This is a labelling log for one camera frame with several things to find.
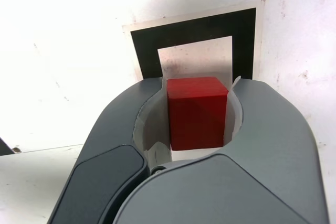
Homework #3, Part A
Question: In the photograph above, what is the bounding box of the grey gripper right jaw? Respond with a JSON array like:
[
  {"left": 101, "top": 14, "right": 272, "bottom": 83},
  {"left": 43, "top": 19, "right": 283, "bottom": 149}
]
[{"left": 112, "top": 76, "right": 330, "bottom": 224}]

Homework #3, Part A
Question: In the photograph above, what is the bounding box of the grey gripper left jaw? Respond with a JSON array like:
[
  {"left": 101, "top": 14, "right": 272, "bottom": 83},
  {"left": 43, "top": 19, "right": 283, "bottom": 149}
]
[{"left": 48, "top": 77, "right": 174, "bottom": 224}]

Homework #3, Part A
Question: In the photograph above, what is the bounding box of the black tape square outline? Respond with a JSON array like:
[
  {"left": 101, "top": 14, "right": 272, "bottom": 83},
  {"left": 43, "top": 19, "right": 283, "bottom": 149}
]
[{"left": 130, "top": 7, "right": 257, "bottom": 81}]

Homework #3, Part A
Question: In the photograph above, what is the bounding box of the red cube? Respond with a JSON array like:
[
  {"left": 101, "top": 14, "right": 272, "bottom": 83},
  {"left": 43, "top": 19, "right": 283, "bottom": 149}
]
[{"left": 166, "top": 76, "right": 228, "bottom": 152}]

